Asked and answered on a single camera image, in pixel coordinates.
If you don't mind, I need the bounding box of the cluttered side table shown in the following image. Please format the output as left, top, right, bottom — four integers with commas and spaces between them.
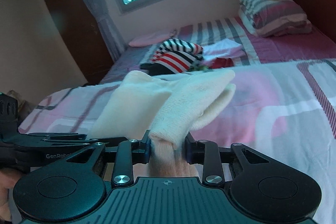
7, 90, 35, 123

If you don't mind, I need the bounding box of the dark wooden door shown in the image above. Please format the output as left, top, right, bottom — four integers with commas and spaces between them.
44, 0, 113, 85

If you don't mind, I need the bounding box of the white folded cloth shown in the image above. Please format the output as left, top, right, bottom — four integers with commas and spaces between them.
203, 39, 245, 60

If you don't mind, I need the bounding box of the person's left hand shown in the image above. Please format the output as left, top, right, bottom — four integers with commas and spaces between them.
0, 168, 21, 222

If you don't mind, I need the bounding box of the pink patterned bed quilt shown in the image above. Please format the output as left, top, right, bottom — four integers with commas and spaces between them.
19, 59, 335, 223

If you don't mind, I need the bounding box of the striped red navy garment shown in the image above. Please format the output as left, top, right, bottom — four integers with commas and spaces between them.
150, 39, 203, 74

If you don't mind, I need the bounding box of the cream knit sweater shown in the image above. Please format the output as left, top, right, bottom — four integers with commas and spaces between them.
90, 69, 236, 177

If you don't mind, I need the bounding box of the striped maroon pillow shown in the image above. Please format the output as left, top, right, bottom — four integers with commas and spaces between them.
238, 0, 312, 38

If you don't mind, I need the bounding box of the black garment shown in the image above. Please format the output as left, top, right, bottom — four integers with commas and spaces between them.
139, 63, 174, 76

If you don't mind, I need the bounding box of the striped bed sheet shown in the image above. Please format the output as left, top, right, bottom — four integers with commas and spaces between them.
101, 17, 335, 83

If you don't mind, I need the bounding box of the pink flat pillow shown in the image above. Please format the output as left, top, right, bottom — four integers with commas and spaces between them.
128, 32, 173, 47

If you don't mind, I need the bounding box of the dark red garment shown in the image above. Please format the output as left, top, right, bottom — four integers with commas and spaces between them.
210, 57, 234, 69

